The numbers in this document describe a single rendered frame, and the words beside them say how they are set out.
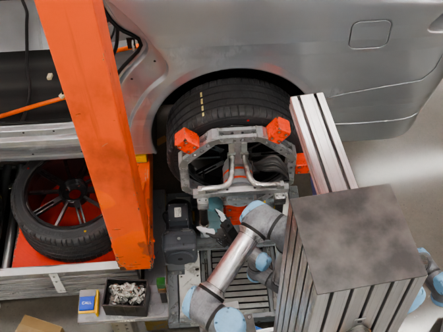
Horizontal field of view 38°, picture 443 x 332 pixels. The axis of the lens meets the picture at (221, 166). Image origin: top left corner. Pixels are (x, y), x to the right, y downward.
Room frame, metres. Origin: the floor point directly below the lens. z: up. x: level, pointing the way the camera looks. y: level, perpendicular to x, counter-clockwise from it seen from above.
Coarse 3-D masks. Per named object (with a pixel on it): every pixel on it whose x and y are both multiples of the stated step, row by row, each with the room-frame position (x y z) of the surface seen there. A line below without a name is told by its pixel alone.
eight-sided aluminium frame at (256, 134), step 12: (216, 132) 1.77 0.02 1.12; (228, 132) 1.78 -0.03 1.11; (240, 132) 1.78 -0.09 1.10; (252, 132) 1.78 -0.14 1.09; (264, 132) 1.76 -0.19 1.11; (204, 144) 1.73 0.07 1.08; (216, 144) 1.73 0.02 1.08; (264, 144) 1.74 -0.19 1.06; (276, 144) 1.74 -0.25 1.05; (288, 144) 1.79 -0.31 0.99; (180, 156) 1.75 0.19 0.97; (192, 156) 1.73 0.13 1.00; (288, 156) 1.74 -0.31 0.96; (180, 168) 1.72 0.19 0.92; (288, 168) 1.74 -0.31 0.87; (192, 180) 1.78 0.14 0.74; (276, 180) 1.78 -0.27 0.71; (228, 204) 1.73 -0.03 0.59
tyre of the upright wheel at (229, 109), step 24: (192, 96) 1.98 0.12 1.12; (216, 96) 1.93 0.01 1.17; (240, 96) 1.92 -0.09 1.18; (264, 96) 1.94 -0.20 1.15; (288, 96) 2.03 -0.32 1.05; (168, 120) 1.99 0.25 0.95; (192, 120) 1.84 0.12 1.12; (216, 120) 1.81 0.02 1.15; (240, 120) 1.82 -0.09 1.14; (264, 120) 1.82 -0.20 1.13; (288, 120) 1.86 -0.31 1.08; (168, 144) 1.85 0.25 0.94
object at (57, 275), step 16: (0, 272) 1.50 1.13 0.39; (16, 272) 1.49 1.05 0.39; (32, 272) 1.49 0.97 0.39; (48, 272) 1.49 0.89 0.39; (64, 272) 1.49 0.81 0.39; (80, 272) 1.49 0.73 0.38; (96, 272) 1.49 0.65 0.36; (112, 272) 1.50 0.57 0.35; (128, 272) 1.50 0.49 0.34; (64, 288) 1.48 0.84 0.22
